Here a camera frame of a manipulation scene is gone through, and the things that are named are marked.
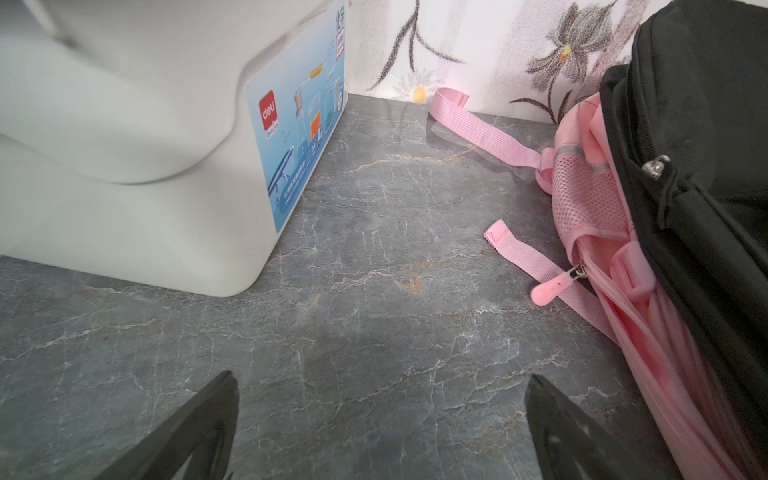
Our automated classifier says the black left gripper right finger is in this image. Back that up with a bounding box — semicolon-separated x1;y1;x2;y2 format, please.
525;374;681;479

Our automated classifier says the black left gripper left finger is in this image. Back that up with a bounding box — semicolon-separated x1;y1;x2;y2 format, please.
97;370;239;479

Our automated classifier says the pink backpack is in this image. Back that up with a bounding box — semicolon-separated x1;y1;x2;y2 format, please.
430;88;767;479

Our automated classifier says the black backpack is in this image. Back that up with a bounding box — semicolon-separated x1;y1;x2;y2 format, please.
599;1;767;459

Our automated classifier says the white box with blue lid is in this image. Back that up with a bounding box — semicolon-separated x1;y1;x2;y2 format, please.
1;1;348;297

